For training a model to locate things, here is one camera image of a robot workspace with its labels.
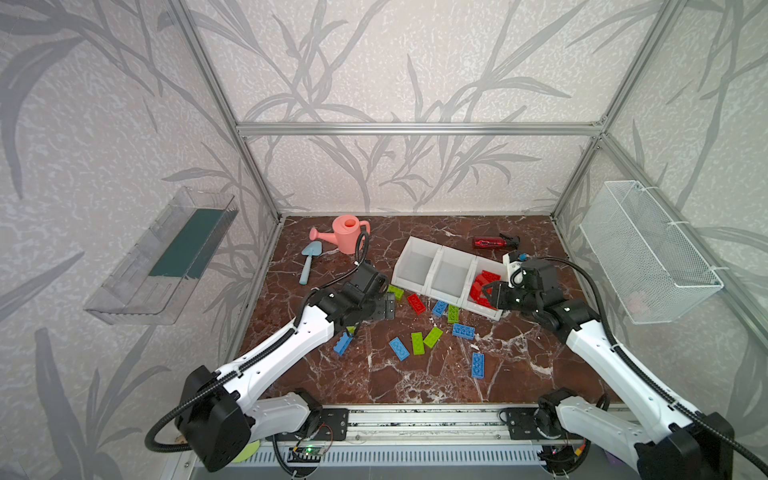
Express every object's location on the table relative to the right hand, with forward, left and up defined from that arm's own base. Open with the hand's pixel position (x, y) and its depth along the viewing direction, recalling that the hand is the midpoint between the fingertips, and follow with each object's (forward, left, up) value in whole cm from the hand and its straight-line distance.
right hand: (488, 280), depth 81 cm
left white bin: (+16, +19, -17) cm, 31 cm away
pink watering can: (+25, +44, -6) cm, 51 cm away
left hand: (-4, +29, -2) cm, 29 cm away
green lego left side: (-7, +39, -16) cm, 43 cm away
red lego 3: (+4, +1, -11) cm, 12 cm away
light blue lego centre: (-13, +25, -17) cm, 33 cm away
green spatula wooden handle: (-38, +61, -16) cm, 73 cm away
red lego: (+1, +20, -15) cm, 25 cm away
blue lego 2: (-8, +6, -16) cm, 19 cm away
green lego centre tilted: (-9, +15, -17) cm, 25 cm away
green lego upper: (+5, +26, -15) cm, 30 cm away
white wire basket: (-9, -30, +17) cm, 36 cm away
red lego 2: (+10, -5, -15) cm, 19 cm away
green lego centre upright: (-11, +20, -17) cm, 28 cm away
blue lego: (-12, +41, -15) cm, 45 cm away
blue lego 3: (-18, +3, -15) cm, 24 cm away
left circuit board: (-38, +47, -18) cm, 63 cm away
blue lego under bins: (-1, +12, -16) cm, 20 cm away
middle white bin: (+12, +7, -17) cm, 22 cm away
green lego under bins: (-2, +8, -17) cm, 19 cm away
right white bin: (+11, 0, -10) cm, 15 cm away
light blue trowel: (+23, +57, -16) cm, 64 cm away
